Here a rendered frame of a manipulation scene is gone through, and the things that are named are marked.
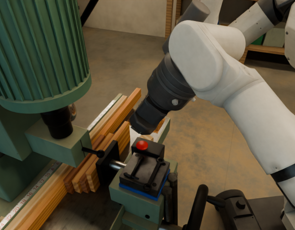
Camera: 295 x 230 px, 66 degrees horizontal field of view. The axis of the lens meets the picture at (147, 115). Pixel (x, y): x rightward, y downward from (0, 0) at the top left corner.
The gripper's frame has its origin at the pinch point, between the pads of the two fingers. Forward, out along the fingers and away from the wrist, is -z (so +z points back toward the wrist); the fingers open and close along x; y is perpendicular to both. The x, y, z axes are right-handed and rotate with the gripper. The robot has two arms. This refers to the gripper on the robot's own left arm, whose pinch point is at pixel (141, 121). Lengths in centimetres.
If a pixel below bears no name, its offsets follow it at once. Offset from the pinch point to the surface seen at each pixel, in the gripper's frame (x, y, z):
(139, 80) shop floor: 181, 19, -138
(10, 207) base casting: -19.8, 14.9, -43.4
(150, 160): -2.3, -7.7, -7.2
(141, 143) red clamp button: 0.1, -3.5, -6.7
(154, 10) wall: 320, 72, -122
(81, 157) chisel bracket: -9.0, 6.2, -13.3
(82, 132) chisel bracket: -6.0, 9.5, -9.1
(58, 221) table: -20.3, 1.5, -24.0
